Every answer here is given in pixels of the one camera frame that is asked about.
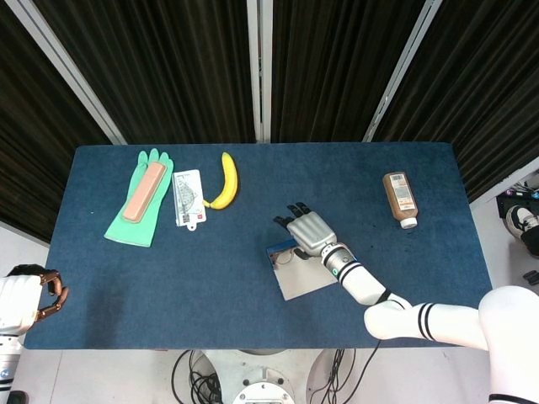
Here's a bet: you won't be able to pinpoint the green rubber glove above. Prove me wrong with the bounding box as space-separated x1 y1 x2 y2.
103 147 174 248

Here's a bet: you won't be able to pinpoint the thin metal-rimmed eyeglasses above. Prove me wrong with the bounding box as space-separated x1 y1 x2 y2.
272 247 298 267

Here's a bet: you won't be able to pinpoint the yellow banana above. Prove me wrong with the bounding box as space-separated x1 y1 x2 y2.
202 151 239 210

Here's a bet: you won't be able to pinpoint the blue glasses case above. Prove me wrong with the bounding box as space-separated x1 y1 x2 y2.
266 238 359 302

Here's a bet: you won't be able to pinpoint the left robot hand copper fingers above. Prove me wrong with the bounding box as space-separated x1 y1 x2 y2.
0 263 69 336

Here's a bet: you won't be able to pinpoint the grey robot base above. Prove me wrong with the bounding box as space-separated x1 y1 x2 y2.
201 348 338 404

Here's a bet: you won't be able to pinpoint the blue table cloth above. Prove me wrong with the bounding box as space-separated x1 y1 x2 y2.
23 142 494 350

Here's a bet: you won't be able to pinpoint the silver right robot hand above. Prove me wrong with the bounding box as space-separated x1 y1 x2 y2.
272 201 340 258

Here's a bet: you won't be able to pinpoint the brown sauce bottle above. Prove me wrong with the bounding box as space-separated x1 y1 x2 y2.
382 171 419 230

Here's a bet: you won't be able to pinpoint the peach pencil case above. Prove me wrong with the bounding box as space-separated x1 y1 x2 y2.
121 162 167 223

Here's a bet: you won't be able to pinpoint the black cable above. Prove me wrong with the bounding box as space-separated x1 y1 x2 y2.
171 348 224 404
307 340 382 404

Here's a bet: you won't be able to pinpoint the white ruler set package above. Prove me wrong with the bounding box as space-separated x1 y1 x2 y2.
171 168 207 232

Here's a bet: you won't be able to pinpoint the grey metal conveyor rail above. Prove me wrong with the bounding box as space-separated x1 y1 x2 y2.
469 156 539 211

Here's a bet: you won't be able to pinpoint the white and black sneaker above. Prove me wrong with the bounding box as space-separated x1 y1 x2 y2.
504 205 539 258

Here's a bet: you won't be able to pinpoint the dark pleated curtain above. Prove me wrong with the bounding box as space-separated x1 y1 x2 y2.
0 0 111 245
33 0 257 146
271 0 426 143
372 0 539 203

